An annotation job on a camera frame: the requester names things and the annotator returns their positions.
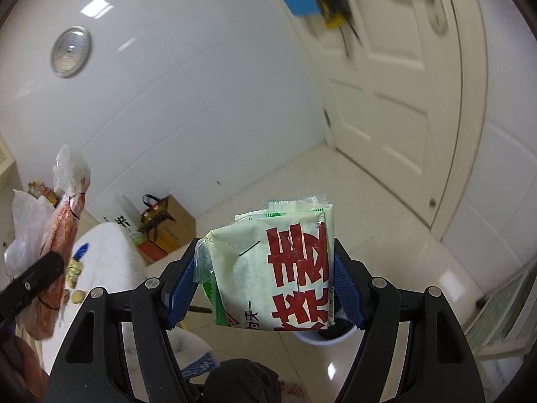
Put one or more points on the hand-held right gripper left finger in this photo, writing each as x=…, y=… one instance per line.
x=178, y=294

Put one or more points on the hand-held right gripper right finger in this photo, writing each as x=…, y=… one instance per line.
x=348, y=294

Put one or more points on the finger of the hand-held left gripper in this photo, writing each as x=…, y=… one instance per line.
x=29, y=287

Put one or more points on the yellow snack wrapper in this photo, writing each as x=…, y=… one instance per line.
x=74, y=275

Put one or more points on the light blue waste bin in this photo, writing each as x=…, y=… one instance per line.
x=312, y=338

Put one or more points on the translucent white plastic bag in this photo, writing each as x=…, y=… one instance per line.
x=29, y=226

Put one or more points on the orange red plastic bag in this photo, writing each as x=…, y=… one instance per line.
x=63, y=235

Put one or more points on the green white food packet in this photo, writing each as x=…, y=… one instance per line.
x=260, y=268

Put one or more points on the person's left hand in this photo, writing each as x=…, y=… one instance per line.
x=21, y=369

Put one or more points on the blue wrapper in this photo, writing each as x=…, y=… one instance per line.
x=81, y=251

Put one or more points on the blue patterned cloth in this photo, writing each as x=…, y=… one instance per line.
x=200, y=365

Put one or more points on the amber oil bottle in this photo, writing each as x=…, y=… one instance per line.
x=149, y=216

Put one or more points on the white rice bag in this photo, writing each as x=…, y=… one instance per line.
x=126, y=218

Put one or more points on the person's dark pants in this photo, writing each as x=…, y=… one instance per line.
x=243, y=382

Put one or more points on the cream lower kitchen cabinet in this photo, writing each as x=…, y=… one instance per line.
x=6, y=168

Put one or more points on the door hinge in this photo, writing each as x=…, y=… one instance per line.
x=328, y=118

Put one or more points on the cream panel door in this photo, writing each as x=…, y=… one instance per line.
x=398, y=113

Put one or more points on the dark grey apron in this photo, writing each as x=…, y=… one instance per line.
x=331, y=4

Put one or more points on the glass panel with white frame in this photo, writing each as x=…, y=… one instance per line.
x=497, y=315

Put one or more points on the round metal wall cover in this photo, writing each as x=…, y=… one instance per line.
x=70, y=52

